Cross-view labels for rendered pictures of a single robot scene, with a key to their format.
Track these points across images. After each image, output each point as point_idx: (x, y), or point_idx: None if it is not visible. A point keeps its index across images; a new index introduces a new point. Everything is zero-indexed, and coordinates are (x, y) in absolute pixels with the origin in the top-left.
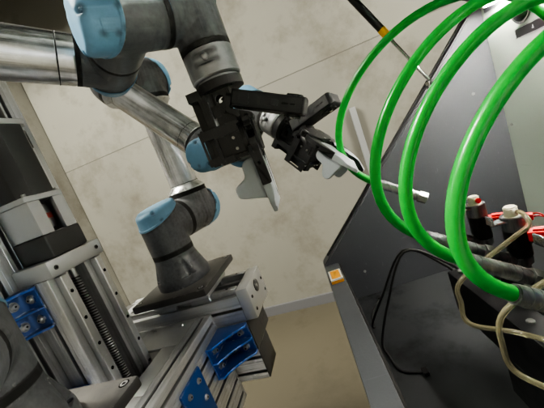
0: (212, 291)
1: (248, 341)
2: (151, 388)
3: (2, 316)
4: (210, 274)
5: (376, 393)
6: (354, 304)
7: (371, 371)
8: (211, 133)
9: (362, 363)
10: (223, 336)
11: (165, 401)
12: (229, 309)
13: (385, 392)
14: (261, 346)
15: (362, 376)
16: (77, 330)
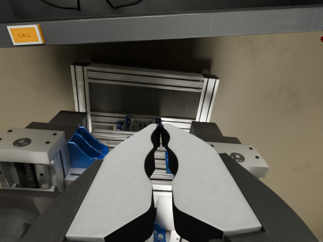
0: (42, 189)
1: (80, 136)
2: (153, 193)
3: None
4: (21, 203)
5: (226, 28)
6: (102, 22)
7: (204, 26)
8: None
9: (192, 32)
10: (85, 158)
11: (156, 179)
12: (61, 163)
13: (227, 20)
14: (71, 123)
15: (205, 35)
16: None
